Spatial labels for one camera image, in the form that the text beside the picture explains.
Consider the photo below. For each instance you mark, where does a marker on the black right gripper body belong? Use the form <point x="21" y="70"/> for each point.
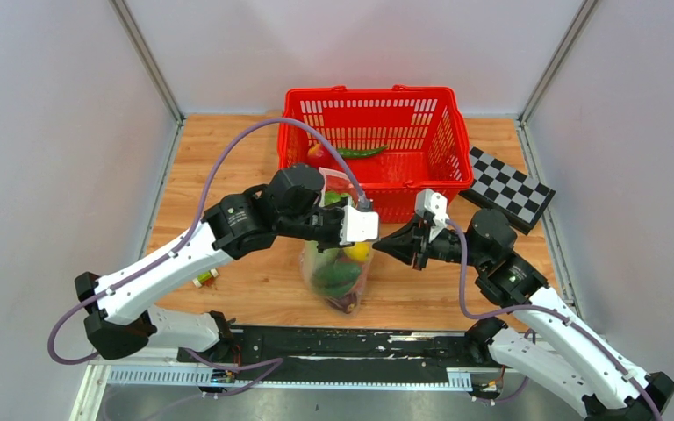
<point x="446" y="246"/>

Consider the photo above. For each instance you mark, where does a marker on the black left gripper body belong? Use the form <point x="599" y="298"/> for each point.
<point x="326" y="223"/>

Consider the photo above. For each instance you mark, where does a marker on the green white napa cabbage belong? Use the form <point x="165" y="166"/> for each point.
<point x="320" y="259"/>

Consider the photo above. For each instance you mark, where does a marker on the yellow lemon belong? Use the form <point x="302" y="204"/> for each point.
<point x="359" y="251"/>

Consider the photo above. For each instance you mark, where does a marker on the clear zip top bag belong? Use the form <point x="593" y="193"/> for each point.
<point x="338" y="181"/>

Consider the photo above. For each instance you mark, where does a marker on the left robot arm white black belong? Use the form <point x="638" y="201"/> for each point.
<point x="124" y="317"/>

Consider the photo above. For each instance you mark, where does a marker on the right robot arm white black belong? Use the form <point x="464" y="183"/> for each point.
<point x="521" y="322"/>

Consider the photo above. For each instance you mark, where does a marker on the red apple left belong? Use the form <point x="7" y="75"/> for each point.
<point x="318" y="156"/>

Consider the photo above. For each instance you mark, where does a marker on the green chili pepper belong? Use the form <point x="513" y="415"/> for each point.
<point x="358" y="154"/>

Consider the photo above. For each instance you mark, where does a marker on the black white checkerboard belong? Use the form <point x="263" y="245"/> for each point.
<point x="520" y="197"/>

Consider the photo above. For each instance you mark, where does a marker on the red plastic shopping basket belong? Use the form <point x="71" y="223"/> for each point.
<point x="396" y="141"/>

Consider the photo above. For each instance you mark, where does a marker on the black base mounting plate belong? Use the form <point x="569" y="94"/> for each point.
<point x="356" y="356"/>

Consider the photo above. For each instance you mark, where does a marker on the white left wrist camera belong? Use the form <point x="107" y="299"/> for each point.
<point x="358" y="226"/>

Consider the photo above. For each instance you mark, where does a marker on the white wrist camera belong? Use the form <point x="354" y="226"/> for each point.
<point x="358" y="226"/>
<point x="432" y="207"/>

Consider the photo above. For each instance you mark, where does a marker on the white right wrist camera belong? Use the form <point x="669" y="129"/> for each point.
<point x="432" y="207"/>

